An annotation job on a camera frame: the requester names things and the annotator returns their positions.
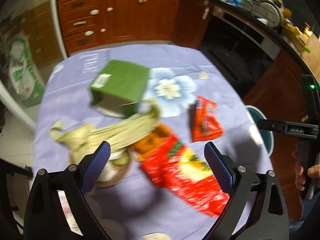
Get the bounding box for white tissue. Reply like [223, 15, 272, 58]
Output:
[98, 151, 125, 181]

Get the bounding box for green fruit peel slice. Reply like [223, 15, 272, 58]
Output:
[112, 151, 130, 166]

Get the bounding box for dried corn husk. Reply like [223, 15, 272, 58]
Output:
[49, 99, 161, 164]

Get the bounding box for orange peel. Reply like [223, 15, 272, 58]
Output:
[131, 124, 172, 162]

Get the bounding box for red foil snack bag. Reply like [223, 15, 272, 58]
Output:
[140, 134, 229, 217]

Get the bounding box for orange red snack packet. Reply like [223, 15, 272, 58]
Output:
[191, 96, 224, 142]

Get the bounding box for green cardboard box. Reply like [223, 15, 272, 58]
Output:
[89, 60, 150, 118]

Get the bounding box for wooden kitchen cabinets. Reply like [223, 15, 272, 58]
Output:
[56, 0, 320, 221]

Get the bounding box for person right hand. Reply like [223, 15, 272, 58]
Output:
[294, 154, 320, 192]

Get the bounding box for purple floral tablecloth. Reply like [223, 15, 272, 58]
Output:
[34, 45, 272, 239]

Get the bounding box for built-in black oven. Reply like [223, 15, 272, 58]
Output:
[199, 5, 280, 98]

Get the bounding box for green white rice sack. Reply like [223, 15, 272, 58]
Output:
[8, 32, 45, 107]

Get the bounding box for dish rack with plates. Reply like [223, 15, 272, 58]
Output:
[226, 0, 285, 28]

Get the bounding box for glass sliding door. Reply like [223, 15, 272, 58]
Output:
[1, 0, 67, 130]

